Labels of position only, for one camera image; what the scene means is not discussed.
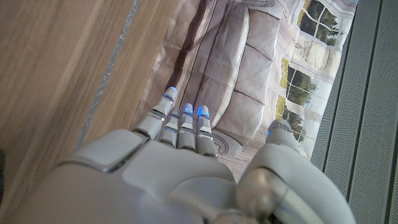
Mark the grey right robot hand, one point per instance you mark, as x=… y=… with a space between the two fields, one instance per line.
x=140 y=186

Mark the printed sofa room backdrop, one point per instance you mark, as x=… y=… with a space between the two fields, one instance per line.
x=239 y=77

